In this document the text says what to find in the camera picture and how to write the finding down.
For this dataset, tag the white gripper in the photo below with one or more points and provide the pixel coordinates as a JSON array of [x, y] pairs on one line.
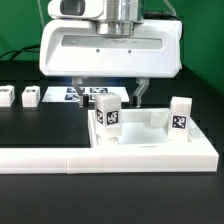
[[73, 48]]

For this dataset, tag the white L-shaped obstacle fence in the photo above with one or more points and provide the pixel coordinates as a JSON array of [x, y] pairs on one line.
[[110, 157]]

